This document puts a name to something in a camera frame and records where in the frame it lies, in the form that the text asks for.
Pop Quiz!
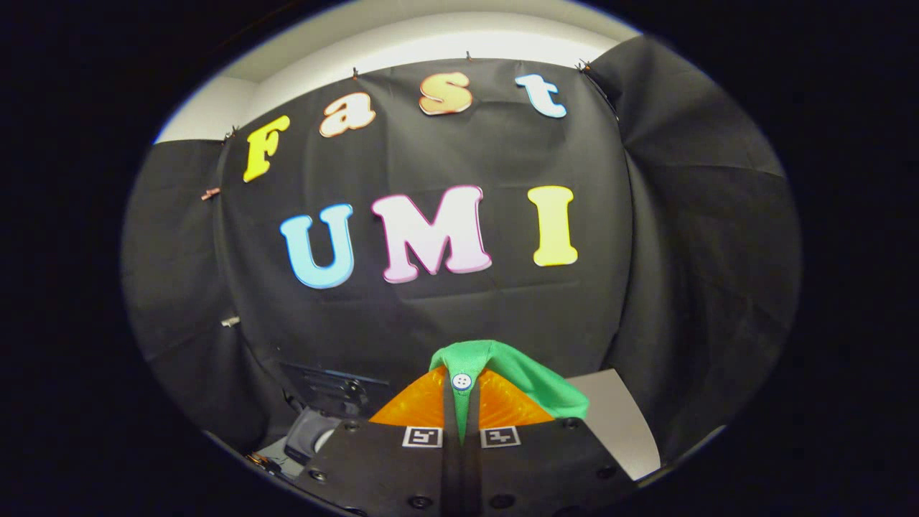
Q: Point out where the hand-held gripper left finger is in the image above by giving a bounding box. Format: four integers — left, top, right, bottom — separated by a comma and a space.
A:
294, 366, 461, 517

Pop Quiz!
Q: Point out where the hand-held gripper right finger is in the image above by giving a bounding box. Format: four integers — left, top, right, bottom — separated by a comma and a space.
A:
463, 368, 637, 517

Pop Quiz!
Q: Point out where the green polo shirt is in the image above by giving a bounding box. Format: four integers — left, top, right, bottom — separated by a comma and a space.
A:
429, 340, 590, 443

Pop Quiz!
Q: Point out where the black backdrop cloth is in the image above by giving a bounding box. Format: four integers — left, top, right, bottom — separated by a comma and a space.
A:
121, 36, 803, 467

